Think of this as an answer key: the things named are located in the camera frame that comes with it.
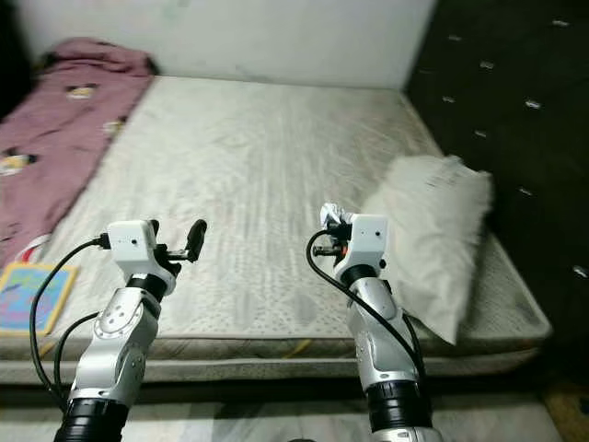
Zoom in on grey patterned mattress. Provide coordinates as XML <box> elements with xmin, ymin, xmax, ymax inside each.
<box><xmin>0</xmin><ymin>74</ymin><xmax>553</xmax><ymax>386</ymax></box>

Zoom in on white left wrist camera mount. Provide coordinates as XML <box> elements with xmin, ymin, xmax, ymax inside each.
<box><xmin>106</xmin><ymin>219</ymin><xmax>156</xmax><ymax>275</ymax></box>

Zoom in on white pillow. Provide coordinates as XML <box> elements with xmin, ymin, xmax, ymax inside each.
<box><xmin>359</xmin><ymin>155</ymin><xmax>496</xmax><ymax>347</ymax></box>

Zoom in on blue yellow children's book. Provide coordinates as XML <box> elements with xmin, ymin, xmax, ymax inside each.
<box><xmin>0</xmin><ymin>262</ymin><xmax>76</xmax><ymax>337</ymax></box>

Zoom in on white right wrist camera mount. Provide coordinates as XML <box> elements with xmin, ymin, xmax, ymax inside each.
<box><xmin>348</xmin><ymin>214</ymin><xmax>389</xmax><ymax>268</ymax></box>

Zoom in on white tissue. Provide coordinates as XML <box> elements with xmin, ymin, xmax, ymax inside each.
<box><xmin>320</xmin><ymin>203</ymin><xmax>356</xmax><ymax>232</ymax></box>

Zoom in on mauve cartoon print blanket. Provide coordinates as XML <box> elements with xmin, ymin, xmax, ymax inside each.
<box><xmin>0</xmin><ymin>37</ymin><xmax>156</xmax><ymax>273</ymax></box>

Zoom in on dark bed frame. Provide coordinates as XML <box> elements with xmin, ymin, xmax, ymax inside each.
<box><xmin>0</xmin><ymin>379</ymin><xmax>549</xmax><ymax>408</ymax></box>

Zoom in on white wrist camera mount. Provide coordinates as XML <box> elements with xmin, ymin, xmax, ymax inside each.
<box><xmin>106</xmin><ymin>219</ymin><xmax>156</xmax><ymax>275</ymax></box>
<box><xmin>348</xmin><ymin>214</ymin><xmax>389</xmax><ymax>268</ymax></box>

